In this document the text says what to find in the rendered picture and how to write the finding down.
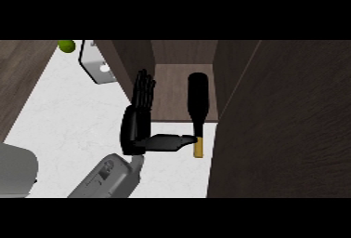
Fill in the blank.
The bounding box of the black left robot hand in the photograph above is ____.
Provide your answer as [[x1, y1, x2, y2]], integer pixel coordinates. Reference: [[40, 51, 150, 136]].
[[119, 68, 199, 156]]

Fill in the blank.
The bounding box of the dark wooden cabinet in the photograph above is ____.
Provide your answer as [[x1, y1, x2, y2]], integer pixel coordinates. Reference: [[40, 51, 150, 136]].
[[93, 39, 264, 124]]

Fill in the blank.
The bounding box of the black wine bottle gold top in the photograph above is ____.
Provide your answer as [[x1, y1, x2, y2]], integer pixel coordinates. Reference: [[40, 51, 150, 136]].
[[186, 72, 211, 159]]

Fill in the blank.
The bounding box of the dark wooden cabinet door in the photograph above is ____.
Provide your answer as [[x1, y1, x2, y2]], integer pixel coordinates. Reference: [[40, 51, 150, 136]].
[[205, 39, 351, 199]]

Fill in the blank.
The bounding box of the pale grey angular appliance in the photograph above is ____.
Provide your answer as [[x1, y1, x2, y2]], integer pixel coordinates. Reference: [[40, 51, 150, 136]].
[[78, 39, 118, 86]]

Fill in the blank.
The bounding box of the pale grey rounded appliance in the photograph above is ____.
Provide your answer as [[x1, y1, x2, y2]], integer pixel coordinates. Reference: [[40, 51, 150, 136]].
[[0, 143, 40, 199]]

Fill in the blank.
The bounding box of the green lime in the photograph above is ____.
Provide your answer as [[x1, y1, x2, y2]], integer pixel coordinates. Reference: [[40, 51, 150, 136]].
[[57, 39, 77, 54]]

